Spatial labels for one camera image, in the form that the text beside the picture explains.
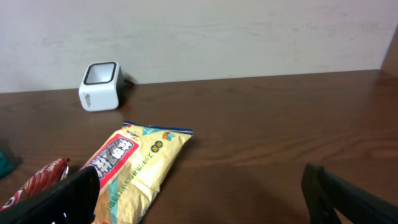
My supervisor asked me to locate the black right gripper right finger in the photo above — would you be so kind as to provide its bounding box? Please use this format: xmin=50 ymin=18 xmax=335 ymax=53
xmin=301 ymin=164 xmax=397 ymax=224

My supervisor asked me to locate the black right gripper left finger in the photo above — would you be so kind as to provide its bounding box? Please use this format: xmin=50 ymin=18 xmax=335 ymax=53
xmin=1 ymin=166 xmax=100 ymax=224

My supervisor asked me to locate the orange red snack bar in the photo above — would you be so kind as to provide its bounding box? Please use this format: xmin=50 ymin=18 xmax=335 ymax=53
xmin=1 ymin=157 xmax=70 ymax=210

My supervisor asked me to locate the yellow snack bag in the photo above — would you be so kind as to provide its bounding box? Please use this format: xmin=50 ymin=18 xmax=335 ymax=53
xmin=86 ymin=121 xmax=193 ymax=223

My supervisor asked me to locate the teal mouthwash bottle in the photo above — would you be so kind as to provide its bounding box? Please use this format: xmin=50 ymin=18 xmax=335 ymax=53
xmin=0 ymin=152 xmax=14 ymax=178

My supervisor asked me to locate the white barcode scanner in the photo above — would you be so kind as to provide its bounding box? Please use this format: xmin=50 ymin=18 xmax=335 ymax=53
xmin=78 ymin=61 xmax=124 ymax=112

